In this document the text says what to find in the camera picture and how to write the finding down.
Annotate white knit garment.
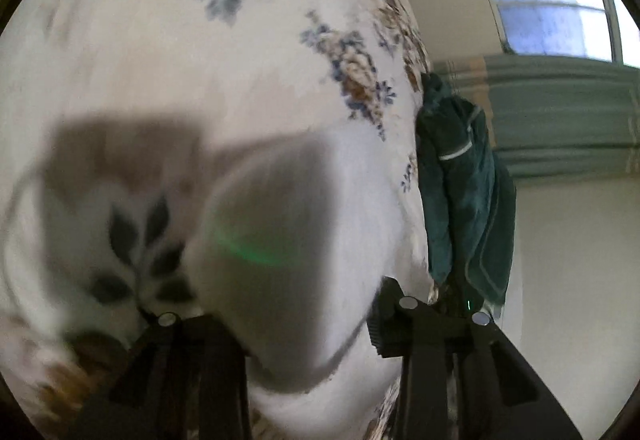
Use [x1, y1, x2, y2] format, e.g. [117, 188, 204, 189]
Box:
[183, 122, 433, 439]

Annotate dark green towel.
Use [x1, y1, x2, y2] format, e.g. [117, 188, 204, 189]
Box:
[416, 73, 516, 311]

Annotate green striped curtain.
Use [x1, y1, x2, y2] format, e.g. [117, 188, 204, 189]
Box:
[433, 54, 639, 181]

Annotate floral cream blanket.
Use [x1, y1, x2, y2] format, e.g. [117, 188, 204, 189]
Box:
[1, 0, 428, 439]

